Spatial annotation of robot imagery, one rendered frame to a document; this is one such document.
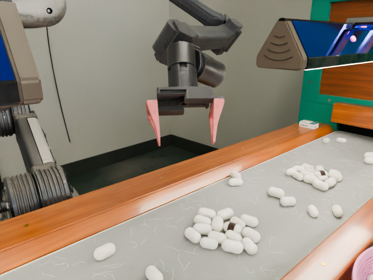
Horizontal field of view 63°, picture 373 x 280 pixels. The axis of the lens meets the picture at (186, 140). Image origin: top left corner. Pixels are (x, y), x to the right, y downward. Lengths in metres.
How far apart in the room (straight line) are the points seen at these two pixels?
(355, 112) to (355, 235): 0.68
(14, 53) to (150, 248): 0.41
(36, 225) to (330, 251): 0.50
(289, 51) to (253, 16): 2.05
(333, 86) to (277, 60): 0.84
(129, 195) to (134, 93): 2.26
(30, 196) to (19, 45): 0.53
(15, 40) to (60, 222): 0.43
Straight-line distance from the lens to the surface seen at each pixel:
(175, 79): 0.58
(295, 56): 0.48
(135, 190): 0.70
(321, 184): 0.80
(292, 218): 0.67
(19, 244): 0.60
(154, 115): 0.54
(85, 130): 2.69
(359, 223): 0.66
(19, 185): 0.75
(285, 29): 0.49
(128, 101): 2.86
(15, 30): 0.25
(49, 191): 0.75
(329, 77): 1.33
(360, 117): 1.22
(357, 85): 1.29
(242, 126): 2.63
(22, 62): 0.24
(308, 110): 1.36
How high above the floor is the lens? 1.08
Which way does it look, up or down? 18 degrees down
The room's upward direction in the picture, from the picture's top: straight up
